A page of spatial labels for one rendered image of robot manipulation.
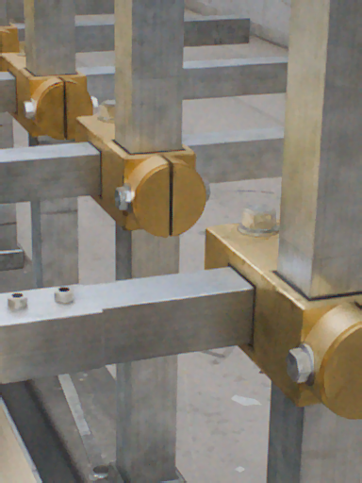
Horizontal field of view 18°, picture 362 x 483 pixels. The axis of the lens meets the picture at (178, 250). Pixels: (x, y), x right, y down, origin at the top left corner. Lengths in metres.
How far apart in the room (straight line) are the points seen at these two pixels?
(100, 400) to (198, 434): 1.36
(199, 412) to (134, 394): 1.63
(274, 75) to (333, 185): 0.60
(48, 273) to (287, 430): 0.50
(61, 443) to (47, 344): 0.42
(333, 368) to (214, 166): 0.33
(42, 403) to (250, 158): 0.31
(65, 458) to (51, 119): 0.28
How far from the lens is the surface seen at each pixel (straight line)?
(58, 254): 1.00
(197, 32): 1.31
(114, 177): 0.73
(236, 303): 0.54
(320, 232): 0.49
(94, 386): 1.01
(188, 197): 0.71
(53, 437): 0.94
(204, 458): 2.25
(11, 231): 1.26
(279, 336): 0.52
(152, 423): 0.80
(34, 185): 0.75
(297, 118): 0.50
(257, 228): 0.58
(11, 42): 1.18
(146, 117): 0.72
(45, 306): 0.52
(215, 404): 2.45
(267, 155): 0.81
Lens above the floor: 1.17
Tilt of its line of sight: 21 degrees down
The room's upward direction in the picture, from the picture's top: 1 degrees clockwise
